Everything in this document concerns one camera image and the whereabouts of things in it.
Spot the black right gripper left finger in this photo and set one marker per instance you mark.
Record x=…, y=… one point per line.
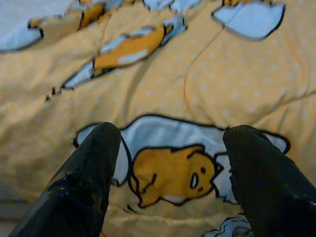
x=81, y=187

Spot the white quilted mattress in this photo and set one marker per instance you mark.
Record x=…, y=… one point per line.
x=19, y=10

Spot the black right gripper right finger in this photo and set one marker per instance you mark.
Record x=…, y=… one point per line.
x=266, y=187

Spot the yellow egg-print blanket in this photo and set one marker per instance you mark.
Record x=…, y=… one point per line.
x=222, y=86

